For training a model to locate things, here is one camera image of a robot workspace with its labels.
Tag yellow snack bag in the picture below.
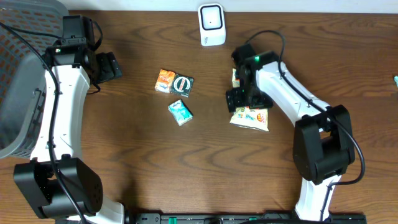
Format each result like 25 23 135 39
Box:
229 68 270 133

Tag orange tissue pack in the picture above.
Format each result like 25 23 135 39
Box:
155 69 176 93

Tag dark green round-logo packet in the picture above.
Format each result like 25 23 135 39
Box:
170 74 194 98

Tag teal tissue pack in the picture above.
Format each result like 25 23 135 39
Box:
168 100 193 126

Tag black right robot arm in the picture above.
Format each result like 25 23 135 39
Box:
226 44 355 221

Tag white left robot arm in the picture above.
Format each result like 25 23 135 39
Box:
14 15 131 223

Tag white barcode scanner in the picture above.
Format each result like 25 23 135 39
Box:
198 3 226 47

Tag grey plastic shopping basket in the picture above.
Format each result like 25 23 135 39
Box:
1 0 68 159

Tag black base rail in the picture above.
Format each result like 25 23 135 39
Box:
124 212 368 224

